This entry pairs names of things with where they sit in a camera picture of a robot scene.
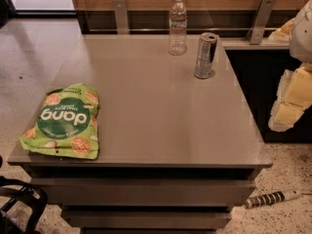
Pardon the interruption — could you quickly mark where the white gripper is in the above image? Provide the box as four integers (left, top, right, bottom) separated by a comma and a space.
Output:
268, 0, 312, 132

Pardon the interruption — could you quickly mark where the silver redbull can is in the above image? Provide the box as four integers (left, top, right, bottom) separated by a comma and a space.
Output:
194, 32, 217, 79

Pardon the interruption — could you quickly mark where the green rice chip bag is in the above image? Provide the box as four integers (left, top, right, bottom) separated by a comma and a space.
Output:
19, 83, 99, 160

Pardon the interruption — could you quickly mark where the clear plastic water bottle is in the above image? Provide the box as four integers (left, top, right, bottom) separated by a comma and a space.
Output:
169, 0, 187, 56

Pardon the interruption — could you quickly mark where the white power strip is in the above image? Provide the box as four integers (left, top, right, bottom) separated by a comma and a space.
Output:
245, 189, 301, 209

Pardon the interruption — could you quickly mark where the grey drawer cabinet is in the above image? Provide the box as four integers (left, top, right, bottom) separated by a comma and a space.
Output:
8, 36, 272, 234

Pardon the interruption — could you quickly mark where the black chair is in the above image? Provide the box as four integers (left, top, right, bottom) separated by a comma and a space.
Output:
0, 155, 49, 234

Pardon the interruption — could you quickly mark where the right metal bracket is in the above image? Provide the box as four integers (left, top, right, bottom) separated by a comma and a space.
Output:
247, 0, 276, 45

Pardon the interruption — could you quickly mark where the metal bracket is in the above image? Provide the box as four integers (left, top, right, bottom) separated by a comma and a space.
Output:
113, 0, 130, 34
247, 0, 276, 45

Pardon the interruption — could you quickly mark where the metal rail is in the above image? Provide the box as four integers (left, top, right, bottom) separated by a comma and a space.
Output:
85, 27, 278, 34

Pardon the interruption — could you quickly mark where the left metal bracket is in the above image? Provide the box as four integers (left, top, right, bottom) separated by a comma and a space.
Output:
113, 0, 130, 34

